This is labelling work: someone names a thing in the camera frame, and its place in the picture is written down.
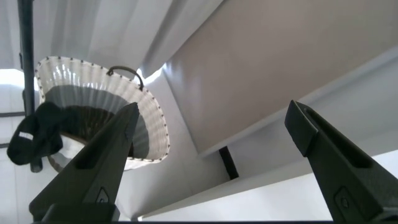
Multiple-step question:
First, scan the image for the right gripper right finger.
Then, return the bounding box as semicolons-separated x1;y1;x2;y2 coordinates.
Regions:
284;100;398;223

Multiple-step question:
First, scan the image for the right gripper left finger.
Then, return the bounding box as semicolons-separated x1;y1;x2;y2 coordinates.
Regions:
29;101;140;223

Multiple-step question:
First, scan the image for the black garment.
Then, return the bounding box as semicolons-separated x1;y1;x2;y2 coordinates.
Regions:
6;101;65;166

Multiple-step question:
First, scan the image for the white laundry basket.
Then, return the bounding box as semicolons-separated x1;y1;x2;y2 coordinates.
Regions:
34;55;171;174

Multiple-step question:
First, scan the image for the black clothes rack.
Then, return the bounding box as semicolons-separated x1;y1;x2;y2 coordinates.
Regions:
0;0;44;174

